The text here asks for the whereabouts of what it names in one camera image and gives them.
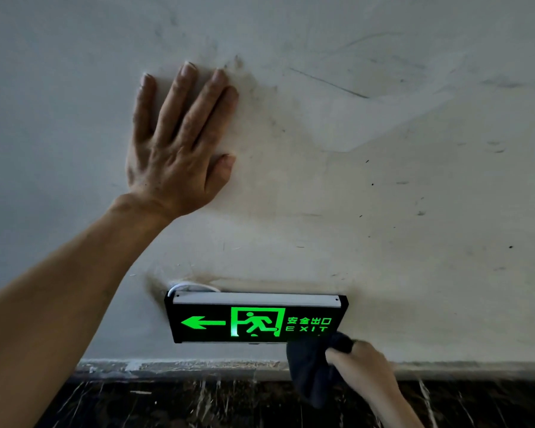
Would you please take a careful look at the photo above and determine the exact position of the person's left hand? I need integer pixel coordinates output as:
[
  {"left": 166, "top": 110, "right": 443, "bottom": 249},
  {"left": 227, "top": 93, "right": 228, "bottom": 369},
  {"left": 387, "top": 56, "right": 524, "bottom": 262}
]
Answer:
[{"left": 125, "top": 61, "right": 240, "bottom": 220}]

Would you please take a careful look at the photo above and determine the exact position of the person's right hand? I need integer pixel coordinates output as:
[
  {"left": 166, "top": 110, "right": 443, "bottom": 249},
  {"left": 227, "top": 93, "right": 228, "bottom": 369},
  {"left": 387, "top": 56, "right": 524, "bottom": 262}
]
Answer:
[{"left": 324, "top": 339, "right": 403, "bottom": 408}]

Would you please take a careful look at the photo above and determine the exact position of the black cleaning cloth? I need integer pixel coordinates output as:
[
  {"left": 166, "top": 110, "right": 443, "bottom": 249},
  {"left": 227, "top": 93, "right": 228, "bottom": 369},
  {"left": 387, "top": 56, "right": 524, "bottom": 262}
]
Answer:
[{"left": 286, "top": 332, "right": 355, "bottom": 410}]

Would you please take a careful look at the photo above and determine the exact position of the green exit sign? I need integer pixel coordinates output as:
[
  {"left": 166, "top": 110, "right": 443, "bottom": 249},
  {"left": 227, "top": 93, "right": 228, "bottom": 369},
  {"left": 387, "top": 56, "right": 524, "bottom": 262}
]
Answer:
[{"left": 163, "top": 290, "right": 350, "bottom": 345}]

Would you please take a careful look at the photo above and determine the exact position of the person's left forearm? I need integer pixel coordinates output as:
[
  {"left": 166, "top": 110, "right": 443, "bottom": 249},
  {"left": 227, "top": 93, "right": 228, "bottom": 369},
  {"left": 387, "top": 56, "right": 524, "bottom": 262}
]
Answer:
[{"left": 0, "top": 193, "right": 175, "bottom": 428}]

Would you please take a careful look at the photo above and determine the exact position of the dark marble baseboard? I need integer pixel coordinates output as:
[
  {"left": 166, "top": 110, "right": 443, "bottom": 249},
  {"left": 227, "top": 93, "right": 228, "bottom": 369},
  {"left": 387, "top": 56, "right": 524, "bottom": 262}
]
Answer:
[{"left": 34, "top": 360, "right": 535, "bottom": 428}]

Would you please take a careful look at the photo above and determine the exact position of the white cable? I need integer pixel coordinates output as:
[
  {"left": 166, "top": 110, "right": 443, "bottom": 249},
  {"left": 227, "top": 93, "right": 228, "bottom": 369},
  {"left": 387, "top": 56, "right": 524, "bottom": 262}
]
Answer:
[{"left": 167, "top": 282, "right": 222, "bottom": 296}]

